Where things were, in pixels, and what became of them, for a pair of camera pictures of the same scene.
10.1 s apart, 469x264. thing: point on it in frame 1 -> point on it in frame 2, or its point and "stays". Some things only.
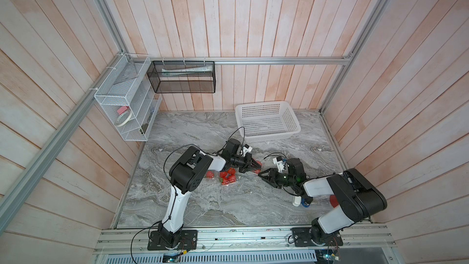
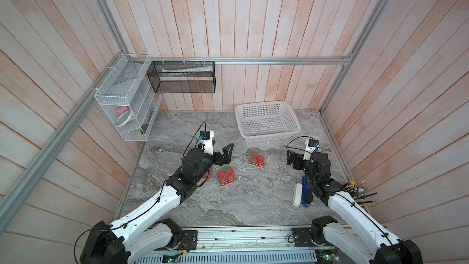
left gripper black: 248,165 -> 226,156
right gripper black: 273,173 -> 292,157
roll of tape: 123,118 stays
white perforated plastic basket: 266,121 stays
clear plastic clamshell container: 228,176 stays
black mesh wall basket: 182,76 stays
